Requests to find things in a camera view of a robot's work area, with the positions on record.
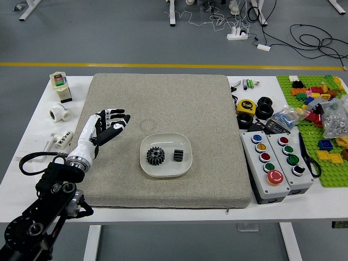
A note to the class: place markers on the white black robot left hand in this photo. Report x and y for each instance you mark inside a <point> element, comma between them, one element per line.
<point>89,136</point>

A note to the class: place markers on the big black gear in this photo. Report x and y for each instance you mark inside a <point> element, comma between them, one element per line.
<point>155,156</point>

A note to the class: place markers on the small black gear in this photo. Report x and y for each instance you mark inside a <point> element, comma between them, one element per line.
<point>178,155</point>

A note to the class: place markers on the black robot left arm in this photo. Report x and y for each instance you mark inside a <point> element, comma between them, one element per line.
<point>40,201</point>

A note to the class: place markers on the grey five-button control box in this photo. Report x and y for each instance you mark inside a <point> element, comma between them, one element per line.
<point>265,168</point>

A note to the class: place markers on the grey four-button control box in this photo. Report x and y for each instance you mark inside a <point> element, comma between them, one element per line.
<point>292,160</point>

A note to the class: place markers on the white pipe piece with writing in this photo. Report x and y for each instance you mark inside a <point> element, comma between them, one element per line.
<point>65,139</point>

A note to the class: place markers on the white pipe tee fitting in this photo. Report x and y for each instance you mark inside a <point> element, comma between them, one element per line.
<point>59,112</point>

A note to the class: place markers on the white square dish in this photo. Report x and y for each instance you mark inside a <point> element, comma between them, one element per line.
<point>168,141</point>

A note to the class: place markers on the grey-brown cushion mat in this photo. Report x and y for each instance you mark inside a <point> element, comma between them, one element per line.
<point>163,103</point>

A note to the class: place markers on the white table leg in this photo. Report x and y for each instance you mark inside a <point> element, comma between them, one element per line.
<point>92,242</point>
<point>291,242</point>

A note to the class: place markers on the white desk leg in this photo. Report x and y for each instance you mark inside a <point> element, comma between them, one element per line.
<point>340,5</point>
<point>172,12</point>
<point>28,9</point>
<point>259,12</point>

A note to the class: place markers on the black rubber tyre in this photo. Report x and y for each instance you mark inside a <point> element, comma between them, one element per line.
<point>265,100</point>
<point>245,121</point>
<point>265,111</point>

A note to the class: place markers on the yellow tape measure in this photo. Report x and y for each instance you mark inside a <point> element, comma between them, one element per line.
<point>246,106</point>

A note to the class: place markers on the green battery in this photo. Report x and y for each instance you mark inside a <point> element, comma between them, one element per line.
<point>248,83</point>
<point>253,83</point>

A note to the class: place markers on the black flat module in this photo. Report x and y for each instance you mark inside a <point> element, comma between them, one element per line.
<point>257,127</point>

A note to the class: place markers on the white power strip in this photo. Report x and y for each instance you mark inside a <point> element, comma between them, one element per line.
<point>237,34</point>

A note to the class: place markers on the black digital meter panel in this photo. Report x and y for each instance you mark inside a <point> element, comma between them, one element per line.
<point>277,127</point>

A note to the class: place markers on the white sneaker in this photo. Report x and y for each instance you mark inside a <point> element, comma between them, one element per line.
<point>234,6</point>

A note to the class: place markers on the white power adapter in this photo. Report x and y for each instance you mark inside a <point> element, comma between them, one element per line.
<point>263,47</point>

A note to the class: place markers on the clear bag of blue parts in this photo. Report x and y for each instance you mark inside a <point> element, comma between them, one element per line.
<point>285,117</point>

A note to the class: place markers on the white small brick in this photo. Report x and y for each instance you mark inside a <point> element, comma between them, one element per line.
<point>293,78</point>

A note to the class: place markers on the black small brick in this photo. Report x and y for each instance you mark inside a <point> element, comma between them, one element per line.
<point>297,84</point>

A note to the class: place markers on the black scissors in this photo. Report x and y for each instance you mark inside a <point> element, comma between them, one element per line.
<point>310,160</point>

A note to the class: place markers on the green brick baseplate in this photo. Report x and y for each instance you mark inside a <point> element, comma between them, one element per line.
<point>312,141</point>

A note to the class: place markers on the yellow flat brick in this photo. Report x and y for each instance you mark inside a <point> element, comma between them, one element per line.
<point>323,155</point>
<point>336,158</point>

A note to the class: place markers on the blue square brick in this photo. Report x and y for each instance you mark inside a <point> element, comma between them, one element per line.
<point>325,145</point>

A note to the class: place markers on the clear bag of metal nuts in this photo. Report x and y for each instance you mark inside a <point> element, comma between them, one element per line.
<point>335,122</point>

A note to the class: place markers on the white angle bracket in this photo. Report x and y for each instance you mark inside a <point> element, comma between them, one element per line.
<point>50,141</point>

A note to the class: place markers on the beige switch box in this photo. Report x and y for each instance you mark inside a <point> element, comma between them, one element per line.
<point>61,87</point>

